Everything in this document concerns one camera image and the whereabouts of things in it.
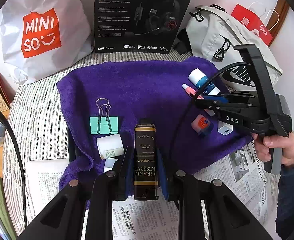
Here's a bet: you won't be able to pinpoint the newspaper sheets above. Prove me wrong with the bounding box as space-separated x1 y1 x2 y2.
26 143 268 239

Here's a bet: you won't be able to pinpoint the pink blue vaseline jar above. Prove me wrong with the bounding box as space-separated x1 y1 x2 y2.
191 114 214 136

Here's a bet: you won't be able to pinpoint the white Miniso shopping bag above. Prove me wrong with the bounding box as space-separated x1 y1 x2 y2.
0 0 93 85

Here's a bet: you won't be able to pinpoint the purple towel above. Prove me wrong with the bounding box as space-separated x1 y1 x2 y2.
56 56 252 189

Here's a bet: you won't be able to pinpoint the black gold Grand Reserve bottle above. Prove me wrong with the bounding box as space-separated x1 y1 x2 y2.
133 118 158 201

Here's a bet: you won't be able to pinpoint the white blue lotion bottle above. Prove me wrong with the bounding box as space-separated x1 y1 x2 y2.
188 68 221 96

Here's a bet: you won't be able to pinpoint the black cable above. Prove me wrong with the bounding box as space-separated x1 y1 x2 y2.
0 100 28 227

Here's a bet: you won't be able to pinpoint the white USB charger cube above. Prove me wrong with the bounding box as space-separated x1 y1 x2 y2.
217 121 233 135

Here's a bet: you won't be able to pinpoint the red paper bag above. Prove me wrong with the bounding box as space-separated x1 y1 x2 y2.
231 4 280 46

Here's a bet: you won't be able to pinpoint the black headset box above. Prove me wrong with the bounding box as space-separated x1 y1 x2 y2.
93 0 191 54

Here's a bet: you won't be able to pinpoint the dark blue sleeve forearm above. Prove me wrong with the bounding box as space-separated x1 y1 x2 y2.
275 148 294 240

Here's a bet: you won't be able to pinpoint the white Nike waist bag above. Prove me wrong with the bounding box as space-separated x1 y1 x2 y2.
186 5 283 85

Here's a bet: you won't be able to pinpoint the person's right hand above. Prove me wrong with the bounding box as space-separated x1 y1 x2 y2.
251 132 294 168

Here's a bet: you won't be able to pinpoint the pink highlighter pen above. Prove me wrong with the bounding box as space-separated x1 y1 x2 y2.
182 83 197 98

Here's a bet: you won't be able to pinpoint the teal binder clip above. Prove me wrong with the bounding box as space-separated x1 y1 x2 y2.
89 98 119 135

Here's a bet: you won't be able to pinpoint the white tape roll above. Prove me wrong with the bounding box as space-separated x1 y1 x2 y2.
96 134 125 160

